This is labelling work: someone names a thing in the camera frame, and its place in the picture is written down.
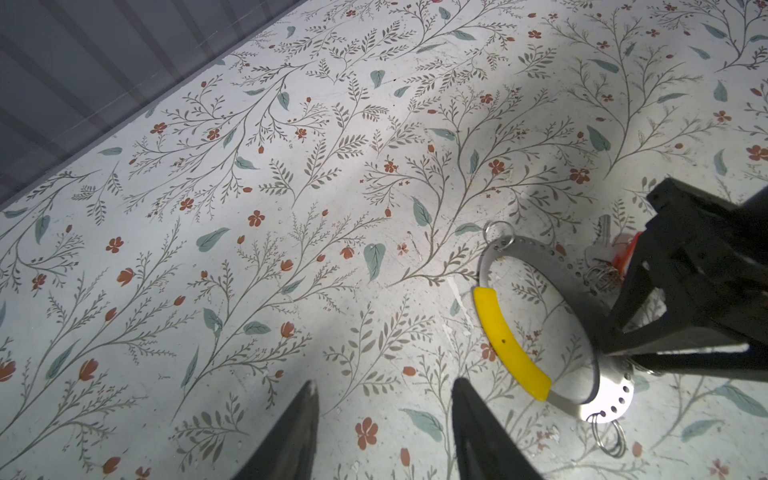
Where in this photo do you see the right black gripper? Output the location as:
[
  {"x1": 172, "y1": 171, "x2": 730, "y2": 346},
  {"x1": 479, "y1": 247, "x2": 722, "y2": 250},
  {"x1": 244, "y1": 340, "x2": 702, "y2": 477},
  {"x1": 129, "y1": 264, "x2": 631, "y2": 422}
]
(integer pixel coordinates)
[{"x1": 600, "y1": 178, "x2": 767, "y2": 382}]

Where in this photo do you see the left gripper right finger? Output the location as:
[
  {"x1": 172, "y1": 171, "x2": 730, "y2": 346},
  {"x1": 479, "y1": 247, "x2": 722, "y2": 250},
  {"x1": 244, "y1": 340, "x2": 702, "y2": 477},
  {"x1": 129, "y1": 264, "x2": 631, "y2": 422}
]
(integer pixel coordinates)
[{"x1": 452, "y1": 377, "x2": 543, "y2": 480}]

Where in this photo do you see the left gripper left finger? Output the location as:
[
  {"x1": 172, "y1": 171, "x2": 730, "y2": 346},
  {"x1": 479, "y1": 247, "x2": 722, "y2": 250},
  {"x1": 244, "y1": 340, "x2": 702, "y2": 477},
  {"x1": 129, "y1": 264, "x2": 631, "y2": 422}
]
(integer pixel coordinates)
[{"x1": 233, "y1": 381, "x2": 319, "y2": 479}]

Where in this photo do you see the red key tag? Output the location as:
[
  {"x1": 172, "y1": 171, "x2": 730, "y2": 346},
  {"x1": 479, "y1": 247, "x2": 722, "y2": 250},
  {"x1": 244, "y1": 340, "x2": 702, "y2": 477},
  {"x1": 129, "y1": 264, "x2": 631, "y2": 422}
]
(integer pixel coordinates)
[{"x1": 584, "y1": 215, "x2": 641, "y2": 293}]

